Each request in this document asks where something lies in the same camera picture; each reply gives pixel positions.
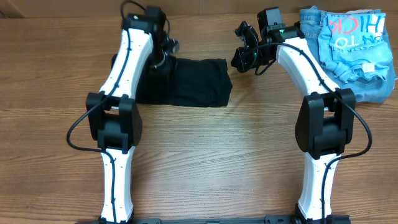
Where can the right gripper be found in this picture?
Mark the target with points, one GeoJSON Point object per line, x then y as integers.
{"type": "Point", "coordinates": [242, 57]}

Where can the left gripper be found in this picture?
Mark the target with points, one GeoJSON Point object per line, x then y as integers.
{"type": "Point", "coordinates": [166, 71]}

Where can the black t-shirt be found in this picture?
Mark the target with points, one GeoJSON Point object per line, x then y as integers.
{"type": "Point", "coordinates": [192, 83]}

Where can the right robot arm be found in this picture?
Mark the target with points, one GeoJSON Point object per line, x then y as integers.
{"type": "Point", "coordinates": [325, 123]}

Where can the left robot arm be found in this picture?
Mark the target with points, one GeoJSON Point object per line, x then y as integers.
{"type": "Point", "coordinates": [113, 115]}

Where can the light blue printed t-shirt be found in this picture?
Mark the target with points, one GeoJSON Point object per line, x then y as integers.
{"type": "Point", "coordinates": [351, 46]}

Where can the blue denim jeans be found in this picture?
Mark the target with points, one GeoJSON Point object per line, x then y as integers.
{"type": "Point", "coordinates": [375, 91]}

